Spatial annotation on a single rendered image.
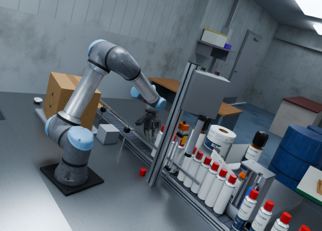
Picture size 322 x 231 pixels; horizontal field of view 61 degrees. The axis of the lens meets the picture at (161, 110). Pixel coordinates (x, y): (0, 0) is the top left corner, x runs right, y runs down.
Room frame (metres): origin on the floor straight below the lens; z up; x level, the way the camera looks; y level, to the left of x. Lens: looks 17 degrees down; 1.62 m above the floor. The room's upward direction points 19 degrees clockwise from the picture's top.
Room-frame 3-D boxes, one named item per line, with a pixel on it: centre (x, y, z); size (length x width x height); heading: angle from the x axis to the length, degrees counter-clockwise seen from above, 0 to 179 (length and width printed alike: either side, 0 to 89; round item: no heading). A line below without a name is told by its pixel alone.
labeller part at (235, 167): (1.72, -0.68, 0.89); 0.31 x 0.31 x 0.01
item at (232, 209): (1.18, -0.51, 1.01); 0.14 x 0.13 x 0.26; 47
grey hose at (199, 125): (1.22, -0.19, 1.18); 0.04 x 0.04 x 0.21
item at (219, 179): (1.18, -0.38, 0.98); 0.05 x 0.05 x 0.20
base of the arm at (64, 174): (1.09, 0.30, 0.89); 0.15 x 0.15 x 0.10
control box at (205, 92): (1.27, -0.16, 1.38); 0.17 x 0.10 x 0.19; 102
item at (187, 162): (1.33, -0.23, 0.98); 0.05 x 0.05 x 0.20
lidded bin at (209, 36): (5.45, -0.53, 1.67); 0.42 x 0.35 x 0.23; 148
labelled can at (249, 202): (1.07, -0.50, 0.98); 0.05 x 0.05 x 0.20
